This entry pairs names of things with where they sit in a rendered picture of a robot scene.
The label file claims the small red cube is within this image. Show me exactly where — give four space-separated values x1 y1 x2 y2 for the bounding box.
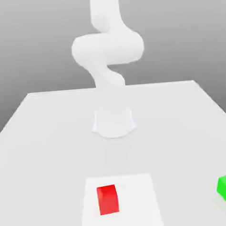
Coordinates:
96 184 121 216

